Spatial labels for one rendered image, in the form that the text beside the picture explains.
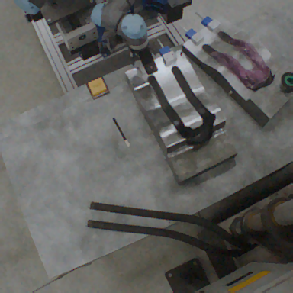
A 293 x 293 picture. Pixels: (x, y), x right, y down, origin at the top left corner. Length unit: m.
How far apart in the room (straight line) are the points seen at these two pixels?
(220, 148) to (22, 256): 1.44
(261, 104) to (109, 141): 0.64
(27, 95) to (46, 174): 1.15
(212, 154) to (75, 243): 0.64
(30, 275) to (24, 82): 1.30
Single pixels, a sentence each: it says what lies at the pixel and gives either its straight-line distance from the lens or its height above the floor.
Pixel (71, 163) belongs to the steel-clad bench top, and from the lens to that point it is 1.54.
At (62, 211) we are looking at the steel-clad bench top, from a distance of 1.51.
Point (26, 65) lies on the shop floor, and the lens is 2.74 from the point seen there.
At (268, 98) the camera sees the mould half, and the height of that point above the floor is 0.91.
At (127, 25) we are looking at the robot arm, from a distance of 1.19.
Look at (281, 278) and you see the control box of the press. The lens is 0.85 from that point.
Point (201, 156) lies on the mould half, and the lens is 1.47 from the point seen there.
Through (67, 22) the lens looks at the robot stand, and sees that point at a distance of 1.62.
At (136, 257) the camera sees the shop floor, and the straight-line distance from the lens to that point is 2.27.
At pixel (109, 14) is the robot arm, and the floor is 1.28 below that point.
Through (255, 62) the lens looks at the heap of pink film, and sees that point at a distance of 1.64.
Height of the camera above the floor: 2.26
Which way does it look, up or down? 73 degrees down
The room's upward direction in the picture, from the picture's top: 5 degrees counter-clockwise
